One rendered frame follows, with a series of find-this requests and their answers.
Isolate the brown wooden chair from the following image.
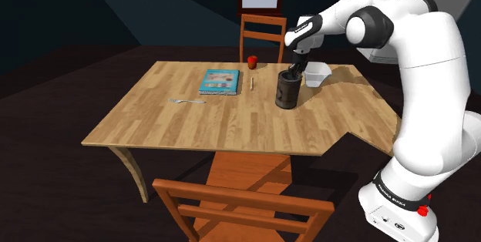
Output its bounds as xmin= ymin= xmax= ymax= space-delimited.
xmin=239 ymin=13 xmax=288 ymax=64
xmin=151 ymin=151 xmax=336 ymax=242

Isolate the silver fork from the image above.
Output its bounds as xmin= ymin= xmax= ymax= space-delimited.
xmin=168 ymin=98 xmax=207 ymax=105

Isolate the dark cylindrical can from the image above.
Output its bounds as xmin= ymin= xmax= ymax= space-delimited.
xmin=274 ymin=69 xmax=304 ymax=110

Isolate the light wooden table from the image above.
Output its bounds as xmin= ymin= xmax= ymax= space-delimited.
xmin=81 ymin=60 xmax=402 ymax=203

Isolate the teal book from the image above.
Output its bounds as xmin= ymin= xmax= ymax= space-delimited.
xmin=198 ymin=69 xmax=241 ymax=96

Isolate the white square bowl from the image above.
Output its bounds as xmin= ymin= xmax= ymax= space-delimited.
xmin=303 ymin=62 xmax=333 ymax=88

